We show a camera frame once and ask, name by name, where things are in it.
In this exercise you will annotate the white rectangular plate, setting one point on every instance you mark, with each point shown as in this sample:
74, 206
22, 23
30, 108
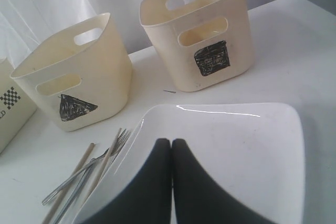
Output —
254, 151

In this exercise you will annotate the cream bin with square mark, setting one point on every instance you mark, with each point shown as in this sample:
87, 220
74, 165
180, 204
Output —
201, 42

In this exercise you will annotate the cream bin with triangle mark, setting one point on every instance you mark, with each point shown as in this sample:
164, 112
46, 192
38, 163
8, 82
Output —
80, 75

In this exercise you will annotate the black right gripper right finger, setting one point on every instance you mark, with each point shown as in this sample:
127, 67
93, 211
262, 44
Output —
200, 199

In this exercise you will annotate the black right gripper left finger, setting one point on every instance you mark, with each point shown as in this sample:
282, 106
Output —
147, 197

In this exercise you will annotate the cream bin with circle mark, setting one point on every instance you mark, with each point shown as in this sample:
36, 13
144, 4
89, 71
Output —
16, 106

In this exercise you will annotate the long steel spoon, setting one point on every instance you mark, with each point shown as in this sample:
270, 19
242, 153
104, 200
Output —
77, 190

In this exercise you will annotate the steel fork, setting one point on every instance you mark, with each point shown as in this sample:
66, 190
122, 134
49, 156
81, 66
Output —
121, 140

